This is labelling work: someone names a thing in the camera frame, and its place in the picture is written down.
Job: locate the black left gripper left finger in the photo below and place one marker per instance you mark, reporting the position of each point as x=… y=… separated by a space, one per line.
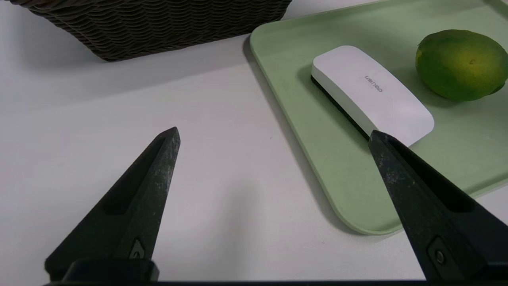
x=135 y=210

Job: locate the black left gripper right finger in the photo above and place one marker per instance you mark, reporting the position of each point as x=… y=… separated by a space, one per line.
x=432 y=214

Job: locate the white rectangular board eraser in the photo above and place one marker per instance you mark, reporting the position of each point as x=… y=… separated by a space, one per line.
x=369 y=91

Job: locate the green lime fruit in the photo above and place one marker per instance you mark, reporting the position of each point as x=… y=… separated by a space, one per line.
x=460 y=63

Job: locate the dark brown wicker basket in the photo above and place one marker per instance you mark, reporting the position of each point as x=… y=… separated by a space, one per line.
x=158 y=28

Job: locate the light green plastic tray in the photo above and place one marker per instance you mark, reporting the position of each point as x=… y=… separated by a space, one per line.
x=337 y=167

